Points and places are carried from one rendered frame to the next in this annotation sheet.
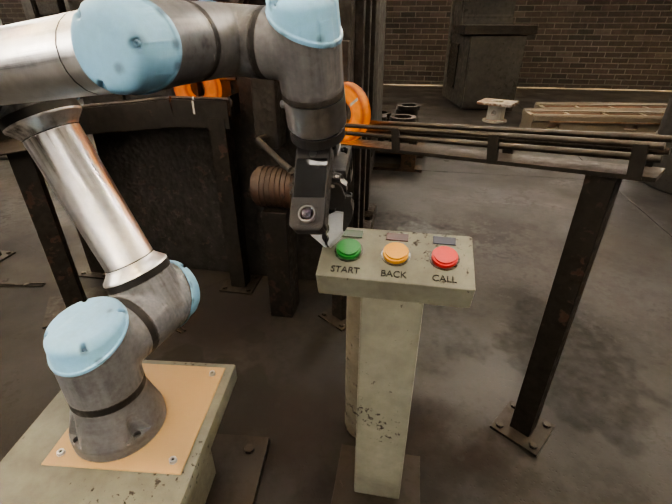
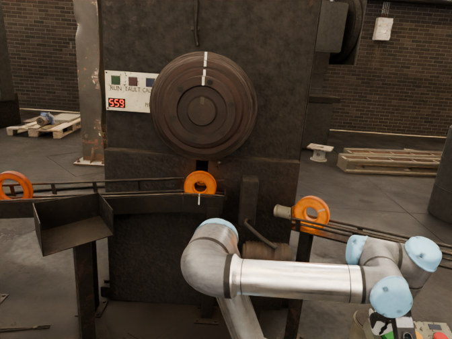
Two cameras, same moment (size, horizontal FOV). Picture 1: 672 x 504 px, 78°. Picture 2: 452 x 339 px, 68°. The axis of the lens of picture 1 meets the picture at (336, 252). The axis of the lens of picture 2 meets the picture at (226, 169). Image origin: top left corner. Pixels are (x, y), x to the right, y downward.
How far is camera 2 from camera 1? 74 cm
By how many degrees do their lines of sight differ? 15
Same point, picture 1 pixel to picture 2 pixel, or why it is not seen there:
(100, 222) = (251, 329)
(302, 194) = (401, 325)
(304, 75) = (422, 280)
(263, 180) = (254, 253)
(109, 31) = (401, 299)
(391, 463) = not seen: outside the picture
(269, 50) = (409, 270)
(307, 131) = not seen: hidden behind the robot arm
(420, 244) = (424, 330)
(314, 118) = (415, 292)
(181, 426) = not seen: outside the picture
